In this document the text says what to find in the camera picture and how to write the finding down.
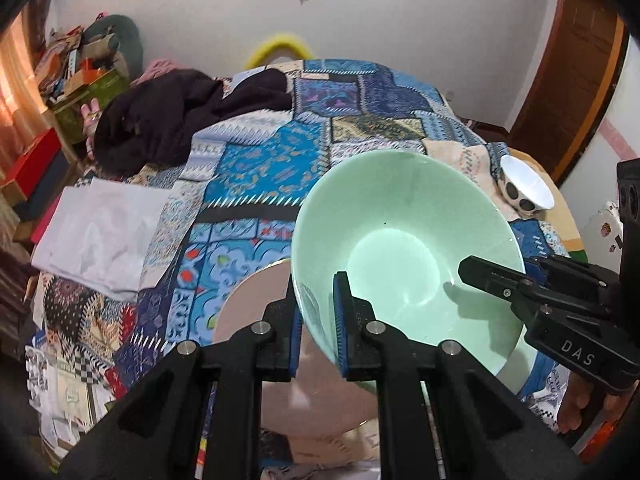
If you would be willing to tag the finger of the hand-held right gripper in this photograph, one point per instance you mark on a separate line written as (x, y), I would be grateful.
(495, 280)
(575, 280)

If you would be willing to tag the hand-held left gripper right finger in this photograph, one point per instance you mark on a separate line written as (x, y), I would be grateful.
(341, 330)

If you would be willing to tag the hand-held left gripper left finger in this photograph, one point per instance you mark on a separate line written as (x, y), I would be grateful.
(295, 345)

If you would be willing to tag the brown glass plate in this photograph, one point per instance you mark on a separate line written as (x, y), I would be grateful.
(240, 300)

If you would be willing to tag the green bowl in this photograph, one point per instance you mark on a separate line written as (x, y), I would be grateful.
(400, 210)

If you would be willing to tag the person's right hand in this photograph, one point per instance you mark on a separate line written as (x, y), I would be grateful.
(580, 405)

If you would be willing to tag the white appliance with stickers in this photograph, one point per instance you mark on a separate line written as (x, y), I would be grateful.
(605, 225)

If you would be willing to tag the white bowl with dark dots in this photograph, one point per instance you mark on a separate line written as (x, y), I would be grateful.
(530, 185)

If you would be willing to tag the blue patchwork blanket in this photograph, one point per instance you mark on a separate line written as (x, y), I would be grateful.
(260, 170)

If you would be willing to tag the brown wooden door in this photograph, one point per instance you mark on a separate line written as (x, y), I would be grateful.
(570, 75)

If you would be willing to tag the grey folded cloth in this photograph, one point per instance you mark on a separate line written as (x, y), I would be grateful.
(100, 235)

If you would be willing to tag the pile of white papers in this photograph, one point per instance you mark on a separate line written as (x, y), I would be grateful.
(60, 400)

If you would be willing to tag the dark cloth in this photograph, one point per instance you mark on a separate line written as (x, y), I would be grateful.
(165, 115)

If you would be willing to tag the pink plush toy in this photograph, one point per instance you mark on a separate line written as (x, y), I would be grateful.
(91, 120)

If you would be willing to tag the pink cloth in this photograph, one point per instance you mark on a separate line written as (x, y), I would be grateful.
(157, 70)

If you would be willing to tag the red box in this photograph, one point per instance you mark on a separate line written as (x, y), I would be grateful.
(30, 165)

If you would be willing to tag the green box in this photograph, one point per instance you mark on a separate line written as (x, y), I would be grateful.
(80, 105)

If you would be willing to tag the grey-green cushion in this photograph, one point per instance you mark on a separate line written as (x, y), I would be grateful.
(127, 35)

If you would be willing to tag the pile of cardboard clutter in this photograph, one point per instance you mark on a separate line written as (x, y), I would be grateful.
(65, 65)

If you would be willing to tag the orange curtain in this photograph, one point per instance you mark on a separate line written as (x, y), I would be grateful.
(12, 90)

